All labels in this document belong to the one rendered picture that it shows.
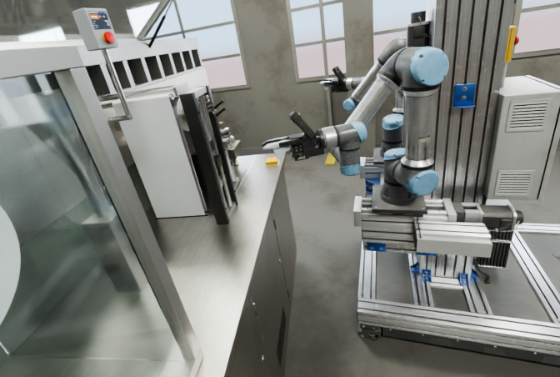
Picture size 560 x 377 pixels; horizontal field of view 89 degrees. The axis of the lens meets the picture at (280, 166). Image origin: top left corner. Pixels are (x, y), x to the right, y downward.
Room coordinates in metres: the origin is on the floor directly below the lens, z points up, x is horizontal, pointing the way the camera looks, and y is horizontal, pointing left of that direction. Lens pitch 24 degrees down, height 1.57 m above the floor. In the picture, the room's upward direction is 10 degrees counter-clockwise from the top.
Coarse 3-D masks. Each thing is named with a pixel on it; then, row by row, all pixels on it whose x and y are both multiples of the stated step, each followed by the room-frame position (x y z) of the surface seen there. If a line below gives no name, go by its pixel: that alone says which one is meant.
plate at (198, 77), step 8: (192, 72) 2.16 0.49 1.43; (200, 72) 2.29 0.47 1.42; (168, 80) 1.80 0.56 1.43; (176, 80) 1.89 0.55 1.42; (184, 80) 2.00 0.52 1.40; (192, 80) 2.12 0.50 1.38; (200, 80) 2.25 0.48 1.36; (144, 88) 1.54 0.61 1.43; (192, 88) 2.09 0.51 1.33; (104, 112) 1.22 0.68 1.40; (112, 112) 1.27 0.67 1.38; (112, 128) 1.23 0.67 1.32; (120, 136) 1.25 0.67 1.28; (120, 144) 1.23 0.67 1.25; (120, 152) 1.22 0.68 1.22; (128, 152) 1.27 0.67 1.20; (128, 160) 1.25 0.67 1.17
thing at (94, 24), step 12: (72, 12) 0.89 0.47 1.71; (84, 12) 0.88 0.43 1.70; (96, 12) 0.90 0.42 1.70; (84, 24) 0.88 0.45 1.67; (96, 24) 0.89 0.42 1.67; (108, 24) 0.93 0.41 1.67; (84, 36) 0.89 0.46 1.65; (96, 36) 0.88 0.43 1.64; (108, 36) 0.90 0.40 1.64; (96, 48) 0.88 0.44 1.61; (108, 48) 0.94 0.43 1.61
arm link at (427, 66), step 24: (408, 48) 1.03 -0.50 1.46; (432, 48) 0.93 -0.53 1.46; (408, 72) 0.96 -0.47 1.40; (432, 72) 0.92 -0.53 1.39; (408, 96) 0.98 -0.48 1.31; (432, 96) 0.95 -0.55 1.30; (408, 120) 0.98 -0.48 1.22; (408, 144) 0.97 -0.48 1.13; (408, 168) 0.95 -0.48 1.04; (432, 168) 0.94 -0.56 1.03
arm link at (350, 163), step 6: (336, 150) 1.02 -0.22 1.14; (342, 150) 0.94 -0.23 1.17; (348, 150) 0.93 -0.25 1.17; (354, 150) 0.93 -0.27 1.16; (336, 156) 1.01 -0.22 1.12; (342, 156) 0.94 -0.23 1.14; (348, 156) 0.93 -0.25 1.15; (354, 156) 0.93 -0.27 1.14; (342, 162) 0.95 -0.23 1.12; (348, 162) 0.93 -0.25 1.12; (354, 162) 0.93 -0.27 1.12; (360, 162) 0.95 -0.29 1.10; (342, 168) 0.95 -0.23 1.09; (348, 168) 0.93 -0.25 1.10; (354, 168) 0.93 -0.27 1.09; (360, 168) 0.95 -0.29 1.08; (348, 174) 0.94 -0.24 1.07; (354, 174) 0.94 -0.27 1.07
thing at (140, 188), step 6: (132, 168) 1.25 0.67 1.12; (132, 174) 1.24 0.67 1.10; (138, 174) 1.28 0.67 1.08; (132, 180) 1.23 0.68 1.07; (138, 180) 1.26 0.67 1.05; (138, 186) 1.25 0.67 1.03; (138, 192) 1.23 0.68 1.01; (144, 192) 1.27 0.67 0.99; (144, 198) 1.25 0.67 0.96; (144, 204) 1.24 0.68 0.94; (150, 204) 1.27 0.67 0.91; (144, 210) 1.22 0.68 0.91
